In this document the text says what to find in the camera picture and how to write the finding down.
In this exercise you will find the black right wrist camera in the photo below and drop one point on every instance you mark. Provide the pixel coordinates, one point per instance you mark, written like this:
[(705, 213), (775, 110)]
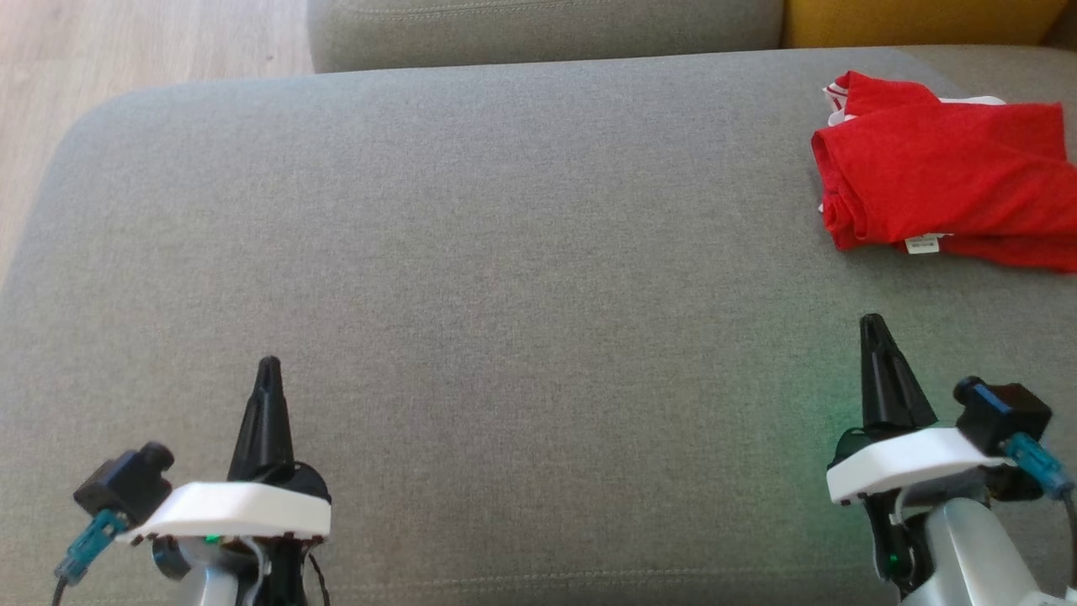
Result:
[(1005, 412)]

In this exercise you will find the grey sofa seat cushion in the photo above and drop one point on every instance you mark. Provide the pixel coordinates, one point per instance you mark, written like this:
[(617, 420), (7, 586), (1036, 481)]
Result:
[(505, 295)]

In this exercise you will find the yellow sofa cushion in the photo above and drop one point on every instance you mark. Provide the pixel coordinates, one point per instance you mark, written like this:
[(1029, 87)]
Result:
[(917, 21)]

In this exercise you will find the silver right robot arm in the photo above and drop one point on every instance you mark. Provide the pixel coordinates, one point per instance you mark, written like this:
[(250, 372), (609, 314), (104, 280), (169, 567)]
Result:
[(976, 547)]

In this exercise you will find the red jersey with white sleeves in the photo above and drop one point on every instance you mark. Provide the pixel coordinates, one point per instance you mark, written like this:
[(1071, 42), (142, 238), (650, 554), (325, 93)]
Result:
[(951, 177)]

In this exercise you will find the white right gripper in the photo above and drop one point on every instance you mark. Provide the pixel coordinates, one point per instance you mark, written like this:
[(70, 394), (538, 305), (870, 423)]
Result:
[(909, 463)]

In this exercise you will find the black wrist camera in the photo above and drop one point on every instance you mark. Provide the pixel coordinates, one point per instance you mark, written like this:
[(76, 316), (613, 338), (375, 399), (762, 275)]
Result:
[(122, 488), (1005, 412)]

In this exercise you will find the grey sofa back cushion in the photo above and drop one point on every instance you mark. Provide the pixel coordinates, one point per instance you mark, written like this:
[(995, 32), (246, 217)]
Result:
[(547, 29)]

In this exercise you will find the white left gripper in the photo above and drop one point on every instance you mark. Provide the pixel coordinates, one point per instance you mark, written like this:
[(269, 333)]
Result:
[(236, 509)]

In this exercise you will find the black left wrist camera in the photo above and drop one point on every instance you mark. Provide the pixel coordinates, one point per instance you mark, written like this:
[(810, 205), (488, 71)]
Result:
[(122, 488)]

